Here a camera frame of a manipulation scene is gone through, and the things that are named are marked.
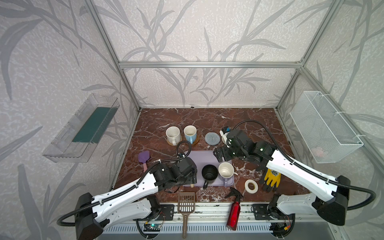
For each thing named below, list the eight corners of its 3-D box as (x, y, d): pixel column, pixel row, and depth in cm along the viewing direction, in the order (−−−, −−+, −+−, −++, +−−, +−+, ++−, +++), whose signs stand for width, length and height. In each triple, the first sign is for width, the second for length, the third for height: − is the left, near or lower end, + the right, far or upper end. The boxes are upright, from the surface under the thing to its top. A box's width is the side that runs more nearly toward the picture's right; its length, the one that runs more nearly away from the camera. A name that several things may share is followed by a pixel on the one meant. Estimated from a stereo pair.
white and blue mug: (184, 148, 99) (183, 140, 91) (185, 134, 107) (184, 125, 98) (196, 148, 99) (195, 140, 91) (196, 134, 107) (196, 125, 98)
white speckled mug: (167, 145, 101) (164, 137, 93) (169, 134, 107) (166, 126, 99) (180, 145, 101) (178, 137, 93) (181, 134, 107) (180, 126, 99)
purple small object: (140, 164, 93) (138, 162, 90) (139, 155, 97) (138, 152, 94) (150, 161, 94) (148, 159, 91) (149, 152, 98) (148, 150, 95)
